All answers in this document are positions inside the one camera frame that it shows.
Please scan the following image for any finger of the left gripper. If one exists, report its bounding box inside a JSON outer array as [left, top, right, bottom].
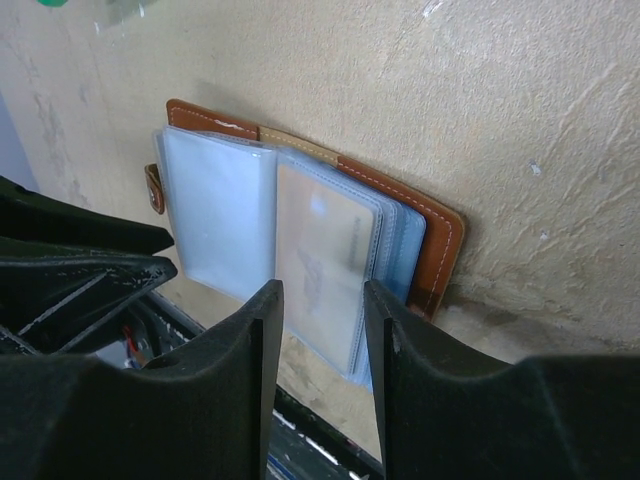
[[1, 177, 174, 255], [1, 255, 177, 355]]

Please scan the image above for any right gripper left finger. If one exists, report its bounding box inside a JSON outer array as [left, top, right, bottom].
[[1, 280, 284, 479]]

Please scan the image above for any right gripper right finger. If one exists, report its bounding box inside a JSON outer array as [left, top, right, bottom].
[[364, 281, 639, 479]]

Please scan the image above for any brown leather card holder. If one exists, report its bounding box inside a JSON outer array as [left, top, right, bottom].
[[145, 99, 465, 387]]

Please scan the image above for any green plastic bin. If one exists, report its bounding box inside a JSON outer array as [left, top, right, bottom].
[[38, 0, 68, 8]]

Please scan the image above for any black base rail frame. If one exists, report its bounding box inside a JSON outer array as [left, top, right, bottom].
[[89, 292, 383, 479]]

